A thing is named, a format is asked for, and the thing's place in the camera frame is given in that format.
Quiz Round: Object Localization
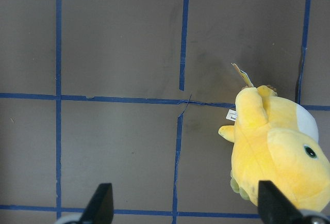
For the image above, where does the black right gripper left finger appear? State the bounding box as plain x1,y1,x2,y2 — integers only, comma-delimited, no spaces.
81,183,114,223

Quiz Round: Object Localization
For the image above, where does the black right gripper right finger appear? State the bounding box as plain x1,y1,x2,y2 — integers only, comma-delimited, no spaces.
258,181,303,224

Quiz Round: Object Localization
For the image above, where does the yellow plush dinosaur toy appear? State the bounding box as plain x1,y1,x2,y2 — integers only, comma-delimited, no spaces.
218,71,329,212

